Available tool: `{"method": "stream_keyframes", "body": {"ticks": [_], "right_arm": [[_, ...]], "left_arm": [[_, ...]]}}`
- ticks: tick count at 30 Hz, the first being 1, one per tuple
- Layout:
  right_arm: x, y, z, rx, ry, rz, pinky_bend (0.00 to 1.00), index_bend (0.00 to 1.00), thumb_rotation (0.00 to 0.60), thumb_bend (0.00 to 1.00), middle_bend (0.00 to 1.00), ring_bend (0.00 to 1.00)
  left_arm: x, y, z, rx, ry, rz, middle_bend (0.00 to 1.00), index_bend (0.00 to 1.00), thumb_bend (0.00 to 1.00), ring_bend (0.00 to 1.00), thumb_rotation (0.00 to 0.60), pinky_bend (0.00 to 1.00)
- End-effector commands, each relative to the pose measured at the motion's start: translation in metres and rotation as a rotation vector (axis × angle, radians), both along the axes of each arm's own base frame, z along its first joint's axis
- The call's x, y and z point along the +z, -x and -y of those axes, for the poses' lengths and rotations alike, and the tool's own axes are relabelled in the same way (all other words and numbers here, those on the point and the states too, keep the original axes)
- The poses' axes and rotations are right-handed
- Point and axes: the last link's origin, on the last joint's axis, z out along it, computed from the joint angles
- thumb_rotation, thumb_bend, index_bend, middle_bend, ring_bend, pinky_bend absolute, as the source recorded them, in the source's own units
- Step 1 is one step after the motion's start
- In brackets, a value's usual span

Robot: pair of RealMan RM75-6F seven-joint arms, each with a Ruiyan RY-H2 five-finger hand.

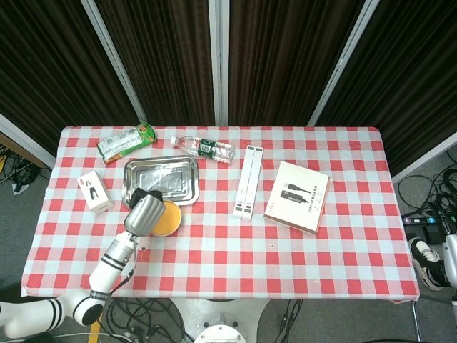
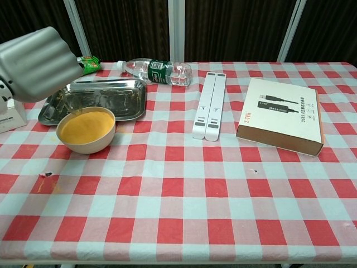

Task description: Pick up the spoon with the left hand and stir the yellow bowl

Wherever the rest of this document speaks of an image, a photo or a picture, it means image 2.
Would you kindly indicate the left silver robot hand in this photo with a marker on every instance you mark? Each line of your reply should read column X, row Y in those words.
column 36, row 67

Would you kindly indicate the yellow bowl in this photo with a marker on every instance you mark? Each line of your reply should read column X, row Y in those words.
column 89, row 134

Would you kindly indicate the rectangular stainless steel tray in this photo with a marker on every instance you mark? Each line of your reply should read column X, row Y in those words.
column 117, row 97

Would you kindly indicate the dark pleated curtain panel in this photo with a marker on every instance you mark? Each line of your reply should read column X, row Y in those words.
column 125, row 28
column 234, row 30
column 329, row 30
column 30, row 16

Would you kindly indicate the green snack packet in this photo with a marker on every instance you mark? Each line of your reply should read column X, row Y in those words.
column 90, row 64

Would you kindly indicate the small white product box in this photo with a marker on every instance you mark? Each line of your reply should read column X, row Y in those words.
column 12, row 118

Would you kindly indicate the clear water bottle green label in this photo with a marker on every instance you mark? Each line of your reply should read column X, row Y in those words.
column 159, row 72

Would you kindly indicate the white folding laptop stand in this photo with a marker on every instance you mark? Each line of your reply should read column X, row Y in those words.
column 210, row 109

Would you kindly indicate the red white checked tablecloth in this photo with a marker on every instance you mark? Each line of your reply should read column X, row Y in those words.
column 181, row 195

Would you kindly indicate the white partition post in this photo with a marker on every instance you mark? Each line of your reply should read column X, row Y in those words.
column 176, row 30
column 78, row 30
column 291, row 30

